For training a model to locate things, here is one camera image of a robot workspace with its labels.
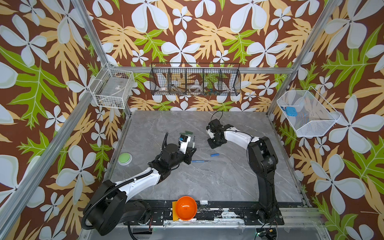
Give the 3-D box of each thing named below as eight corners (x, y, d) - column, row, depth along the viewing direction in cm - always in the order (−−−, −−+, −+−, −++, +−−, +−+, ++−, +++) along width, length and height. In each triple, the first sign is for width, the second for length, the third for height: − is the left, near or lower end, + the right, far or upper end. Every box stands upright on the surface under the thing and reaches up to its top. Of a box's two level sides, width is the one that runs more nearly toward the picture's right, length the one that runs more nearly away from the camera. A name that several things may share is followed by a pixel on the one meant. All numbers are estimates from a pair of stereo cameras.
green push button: (117, 165, 94) (115, 164, 92) (121, 154, 99) (119, 152, 98) (130, 165, 94) (129, 164, 92) (133, 154, 99) (132, 152, 98)
